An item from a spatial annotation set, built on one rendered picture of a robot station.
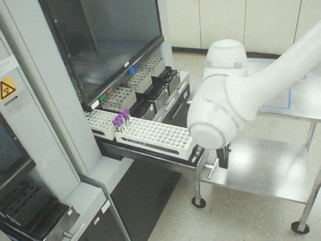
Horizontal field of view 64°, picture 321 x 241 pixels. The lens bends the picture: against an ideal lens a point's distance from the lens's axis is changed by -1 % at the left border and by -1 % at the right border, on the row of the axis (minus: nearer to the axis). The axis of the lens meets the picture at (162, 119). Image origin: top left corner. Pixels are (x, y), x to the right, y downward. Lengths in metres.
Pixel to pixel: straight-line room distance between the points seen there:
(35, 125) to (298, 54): 0.68
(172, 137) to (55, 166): 0.40
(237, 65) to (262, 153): 1.08
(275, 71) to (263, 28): 2.60
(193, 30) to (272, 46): 0.92
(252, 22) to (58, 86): 2.52
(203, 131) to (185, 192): 1.34
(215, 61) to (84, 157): 0.61
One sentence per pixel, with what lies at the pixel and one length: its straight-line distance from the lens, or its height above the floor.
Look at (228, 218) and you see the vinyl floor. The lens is 1.71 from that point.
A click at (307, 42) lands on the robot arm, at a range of 0.53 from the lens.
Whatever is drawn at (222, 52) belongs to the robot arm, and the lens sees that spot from 0.63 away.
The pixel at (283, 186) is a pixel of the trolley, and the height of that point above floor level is 0.28.
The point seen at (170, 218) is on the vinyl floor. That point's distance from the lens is 1.72.
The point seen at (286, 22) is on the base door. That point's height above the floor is 0.43.
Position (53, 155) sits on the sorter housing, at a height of 0.92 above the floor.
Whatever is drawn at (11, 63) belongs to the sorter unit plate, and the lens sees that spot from 0.76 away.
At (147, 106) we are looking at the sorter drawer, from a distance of 1.15.
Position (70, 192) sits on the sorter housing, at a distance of 1.02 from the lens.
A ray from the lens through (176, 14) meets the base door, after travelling 3.33.
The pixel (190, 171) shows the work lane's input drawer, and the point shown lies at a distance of 0.90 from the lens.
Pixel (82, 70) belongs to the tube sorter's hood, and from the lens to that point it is 0.91.
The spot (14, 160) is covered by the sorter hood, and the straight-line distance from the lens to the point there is 0.80.
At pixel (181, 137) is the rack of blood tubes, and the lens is 0.91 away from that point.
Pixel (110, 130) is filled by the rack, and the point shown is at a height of 0.86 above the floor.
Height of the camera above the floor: 1.48
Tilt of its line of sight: 39 degrees down
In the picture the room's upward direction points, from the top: 10 degrees counter-clockwise
